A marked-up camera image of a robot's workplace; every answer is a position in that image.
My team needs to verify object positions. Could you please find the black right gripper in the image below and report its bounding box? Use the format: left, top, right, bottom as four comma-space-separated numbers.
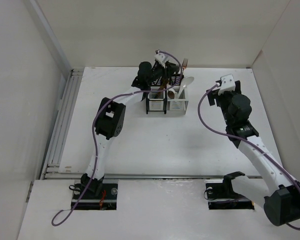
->
206, 80, 241, 126

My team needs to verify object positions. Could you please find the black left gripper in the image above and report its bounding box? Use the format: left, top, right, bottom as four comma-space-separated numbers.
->
146, 61, 178, 85

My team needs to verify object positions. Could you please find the brown wooden spoon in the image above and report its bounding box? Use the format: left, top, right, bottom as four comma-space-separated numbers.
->
167, 90, 175, 100

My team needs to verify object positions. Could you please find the copper rose-gold fork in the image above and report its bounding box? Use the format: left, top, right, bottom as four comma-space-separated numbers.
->
181, 58, 189, 75

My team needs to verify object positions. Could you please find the large white ceramic spoon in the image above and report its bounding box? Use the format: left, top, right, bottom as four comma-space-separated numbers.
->
178, 76, 195, 99

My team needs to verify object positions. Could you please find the gold knife black handle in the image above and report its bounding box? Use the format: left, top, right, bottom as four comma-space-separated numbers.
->
155, 78, 169, 99

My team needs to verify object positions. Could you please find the brown wooden fork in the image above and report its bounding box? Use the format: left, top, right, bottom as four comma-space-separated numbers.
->
157, 77, 169, 96

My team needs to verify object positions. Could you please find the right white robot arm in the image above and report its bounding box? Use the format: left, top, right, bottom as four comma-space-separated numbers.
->
203, 79, 300, 231

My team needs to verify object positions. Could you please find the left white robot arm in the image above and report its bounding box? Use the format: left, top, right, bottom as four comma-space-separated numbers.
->
80, 61, 180, 199

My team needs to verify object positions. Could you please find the white slotted utensil container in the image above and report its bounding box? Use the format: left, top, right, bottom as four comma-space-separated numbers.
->
167, 74, 189, 115

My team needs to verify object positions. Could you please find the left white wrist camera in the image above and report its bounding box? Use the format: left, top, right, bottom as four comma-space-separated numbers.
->
154, 50, 169, 68

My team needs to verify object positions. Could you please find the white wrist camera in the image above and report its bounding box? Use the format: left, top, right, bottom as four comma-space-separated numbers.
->
218, 74, 236, 96
154, 50, 169, 68

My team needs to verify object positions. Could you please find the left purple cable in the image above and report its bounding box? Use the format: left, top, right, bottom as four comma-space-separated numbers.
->
51, 49, 185, 227

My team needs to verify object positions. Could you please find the purple cable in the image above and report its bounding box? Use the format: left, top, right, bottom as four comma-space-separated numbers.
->
51, 49, 185, 227
197, 82, 300, 230

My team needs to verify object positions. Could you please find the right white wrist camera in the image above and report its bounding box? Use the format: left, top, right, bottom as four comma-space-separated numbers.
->
218, 74, 236, 96

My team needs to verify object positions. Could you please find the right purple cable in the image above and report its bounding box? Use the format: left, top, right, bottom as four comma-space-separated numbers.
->
197, 82, 300, 230

